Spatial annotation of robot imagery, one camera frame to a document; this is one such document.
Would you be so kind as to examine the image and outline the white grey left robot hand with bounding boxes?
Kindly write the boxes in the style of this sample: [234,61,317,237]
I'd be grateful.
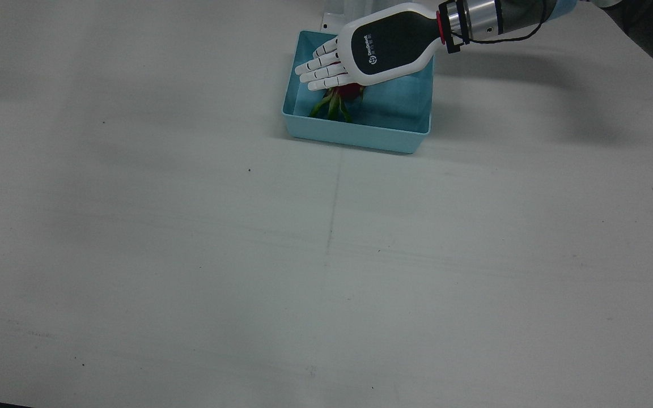
[295,3,447,91]

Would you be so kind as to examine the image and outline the pink dragon fruit green scales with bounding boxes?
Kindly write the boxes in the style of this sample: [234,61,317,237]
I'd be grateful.
[309,82,365,123]

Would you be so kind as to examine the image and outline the teal plastic bin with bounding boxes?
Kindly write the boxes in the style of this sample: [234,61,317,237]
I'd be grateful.
[281,30,435,155]

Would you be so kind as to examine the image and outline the left robot arm blue sleeve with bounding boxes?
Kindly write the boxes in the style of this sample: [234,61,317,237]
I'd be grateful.
[439,0,653,75]

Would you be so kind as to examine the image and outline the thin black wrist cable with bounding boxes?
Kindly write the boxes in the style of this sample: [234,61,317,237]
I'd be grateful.
[448,0,548,49]

